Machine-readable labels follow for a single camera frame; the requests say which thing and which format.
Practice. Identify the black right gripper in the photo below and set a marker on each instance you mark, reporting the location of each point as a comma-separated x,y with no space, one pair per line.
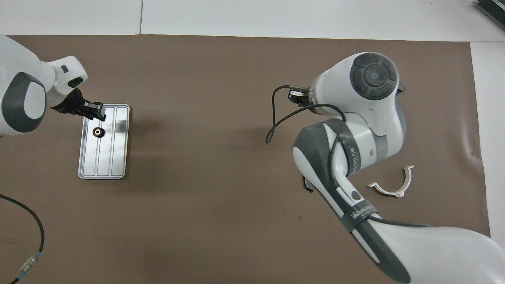
305,102

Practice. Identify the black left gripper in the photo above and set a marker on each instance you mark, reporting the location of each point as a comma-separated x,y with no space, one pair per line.
69,102

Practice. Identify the black bearing gear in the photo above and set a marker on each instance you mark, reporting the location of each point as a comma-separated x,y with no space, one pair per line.
100,134

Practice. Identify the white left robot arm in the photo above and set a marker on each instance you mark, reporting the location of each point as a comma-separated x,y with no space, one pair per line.
15,51

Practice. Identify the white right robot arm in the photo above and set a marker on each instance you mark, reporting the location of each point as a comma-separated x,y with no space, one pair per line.
343,86

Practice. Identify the silver metal tray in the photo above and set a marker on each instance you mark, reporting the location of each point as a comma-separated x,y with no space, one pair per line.
114,157

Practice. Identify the brown paper table mat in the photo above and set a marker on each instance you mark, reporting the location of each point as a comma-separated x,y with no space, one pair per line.
197,197

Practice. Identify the dark ribbed object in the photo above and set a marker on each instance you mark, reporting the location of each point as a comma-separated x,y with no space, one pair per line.
493,10

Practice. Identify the white curved plastic bracket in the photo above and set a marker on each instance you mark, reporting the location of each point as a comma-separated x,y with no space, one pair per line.
399,194

